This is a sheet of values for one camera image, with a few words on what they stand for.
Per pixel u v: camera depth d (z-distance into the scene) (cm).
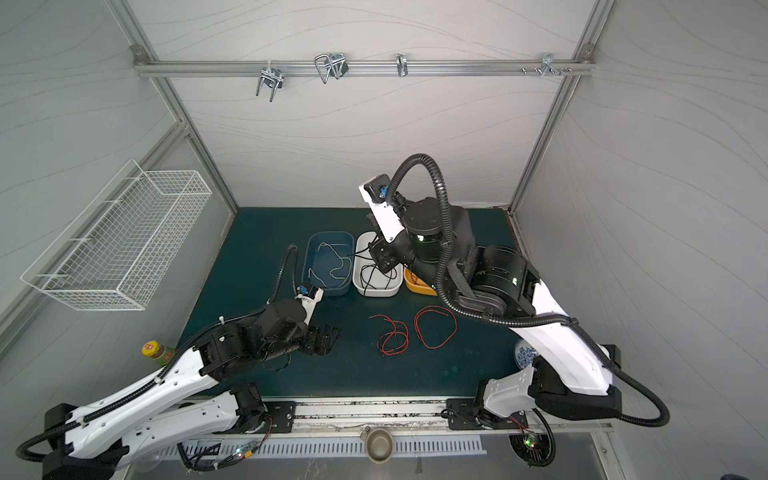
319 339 62
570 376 38
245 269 102
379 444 69
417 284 95
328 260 104
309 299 63
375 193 38
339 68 73
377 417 75
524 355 82
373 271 98
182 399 47
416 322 90
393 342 86
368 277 101
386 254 43
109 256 66
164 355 69
